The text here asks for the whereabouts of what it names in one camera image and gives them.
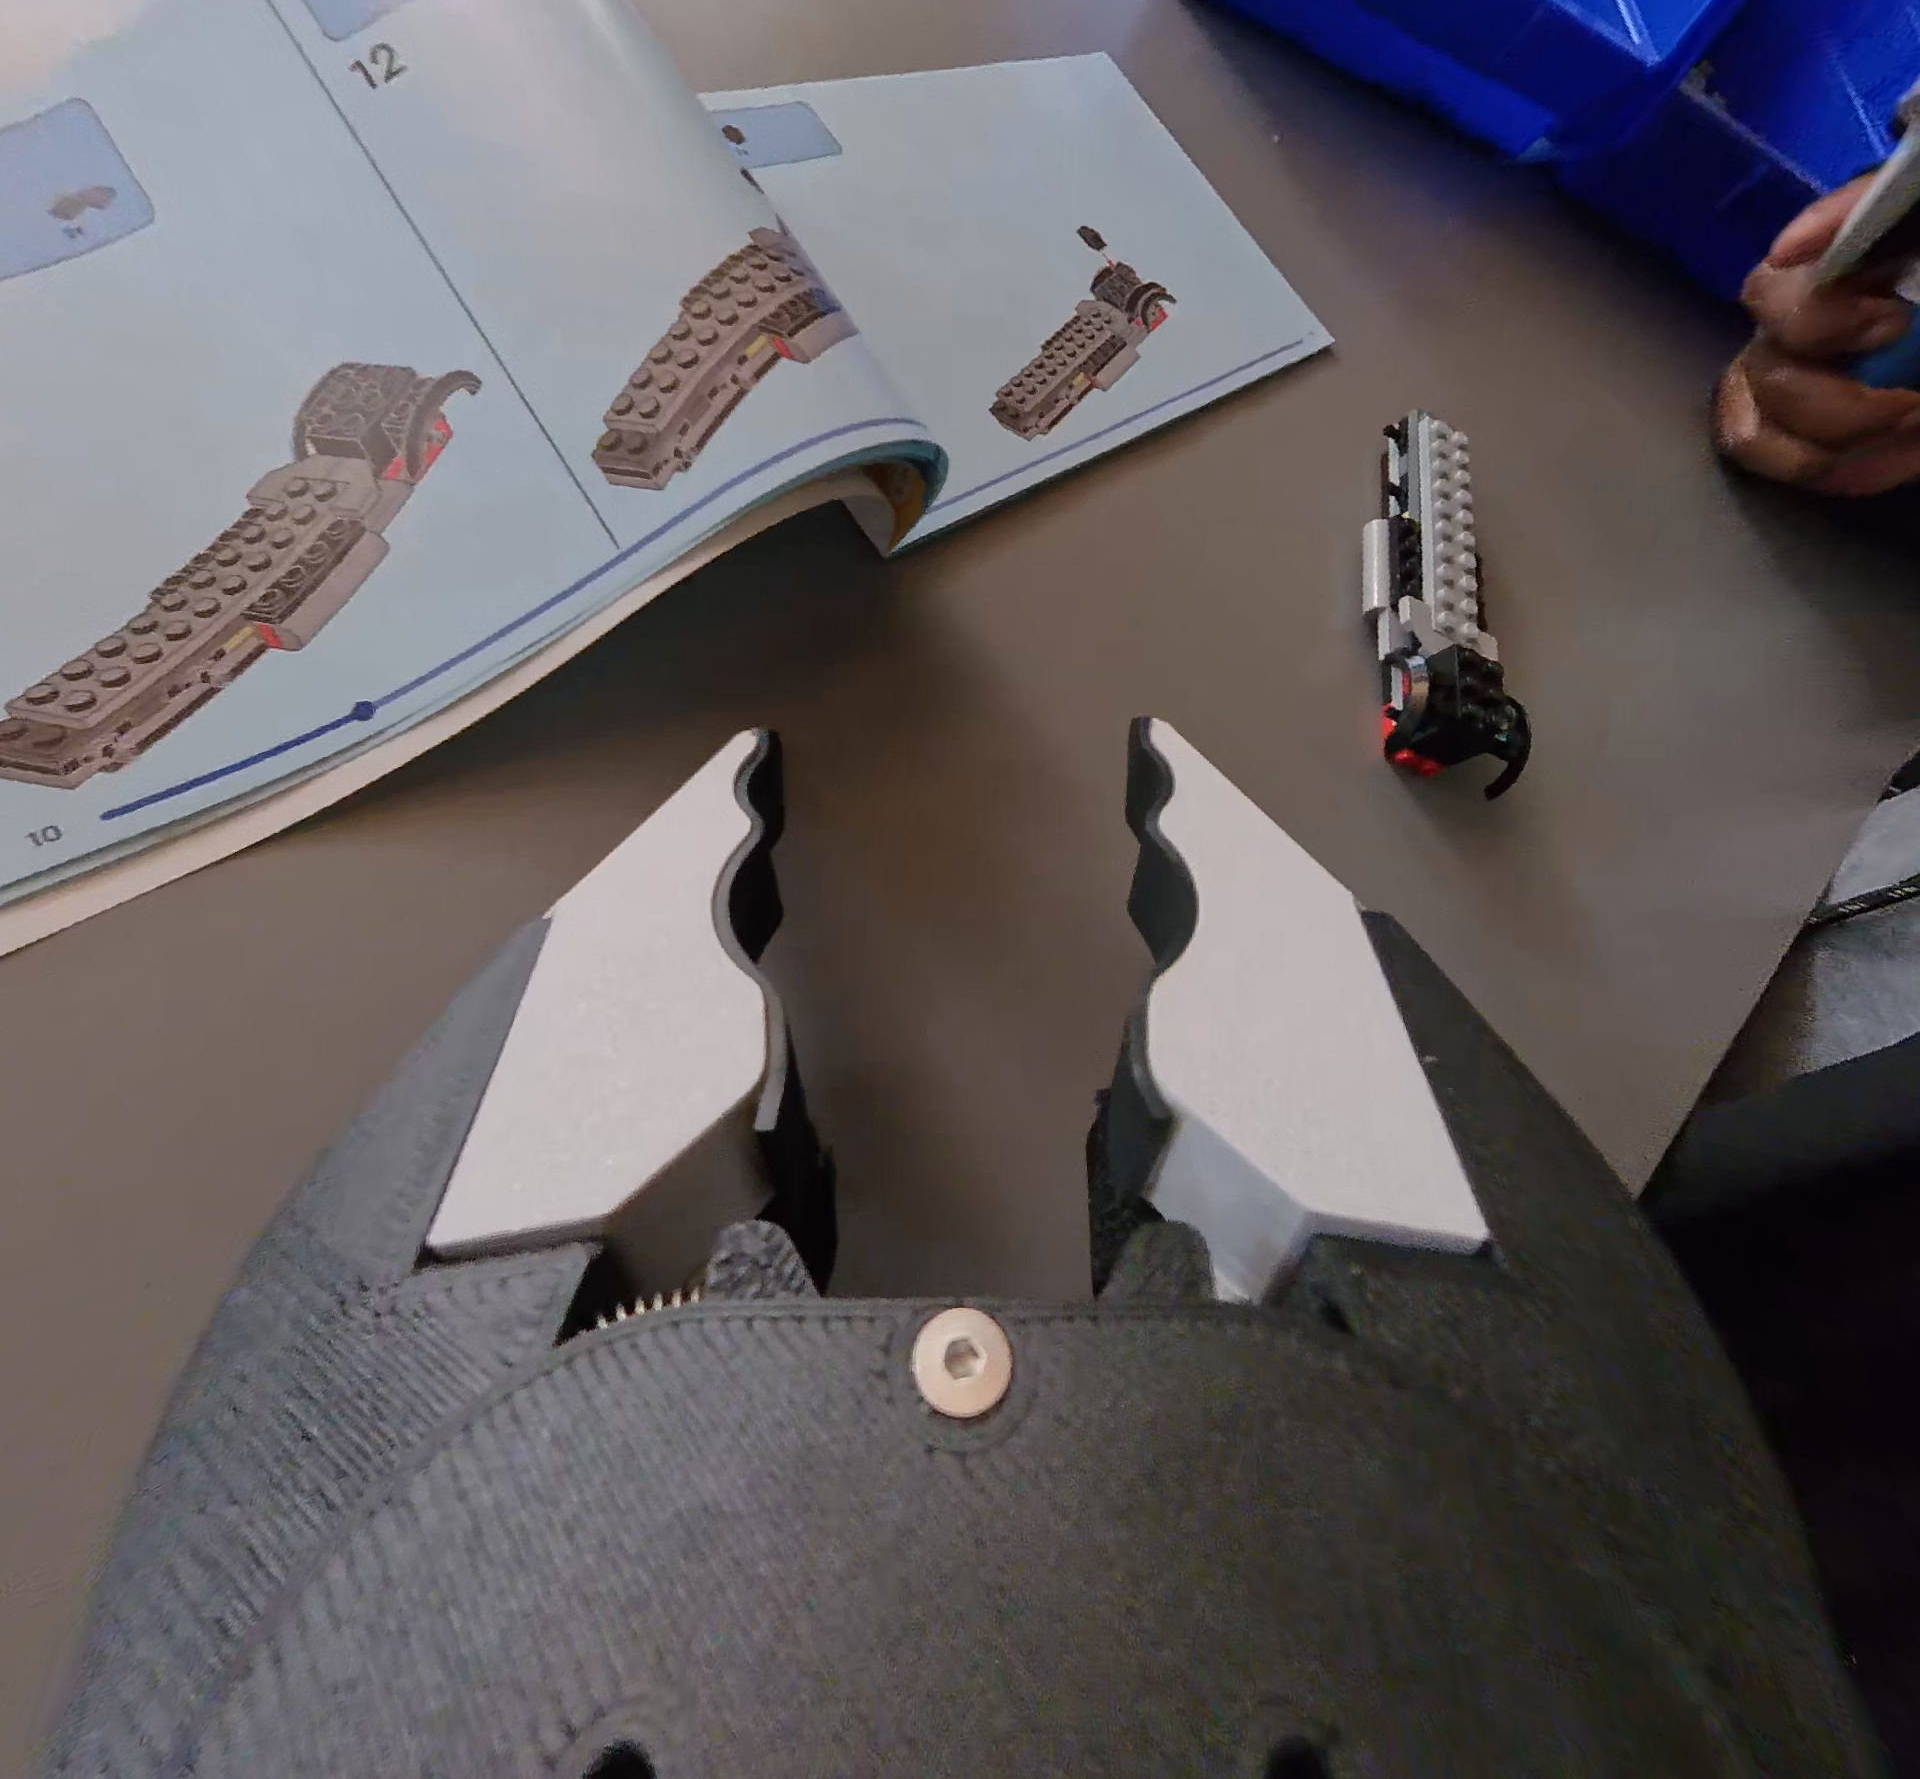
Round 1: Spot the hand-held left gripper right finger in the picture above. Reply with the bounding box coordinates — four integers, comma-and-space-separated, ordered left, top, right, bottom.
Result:
1086, 717, 1493, 1308

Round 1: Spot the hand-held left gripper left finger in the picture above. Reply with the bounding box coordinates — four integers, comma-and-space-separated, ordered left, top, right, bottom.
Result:
425, 726, 838, 1315

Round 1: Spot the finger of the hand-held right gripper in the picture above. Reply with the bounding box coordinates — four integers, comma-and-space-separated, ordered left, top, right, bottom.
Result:
1811, 85, 1920, 296

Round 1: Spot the grey and black brick model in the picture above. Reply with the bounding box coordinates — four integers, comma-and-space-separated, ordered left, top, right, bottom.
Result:
1357, 413, 1534, 804

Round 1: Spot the person's right hand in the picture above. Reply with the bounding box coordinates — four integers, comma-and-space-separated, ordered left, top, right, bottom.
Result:
1714, 176, 1920, 499

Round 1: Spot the light blue instruction booklet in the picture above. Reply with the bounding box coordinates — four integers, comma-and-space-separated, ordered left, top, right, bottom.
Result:
0, 0, 1336, 963

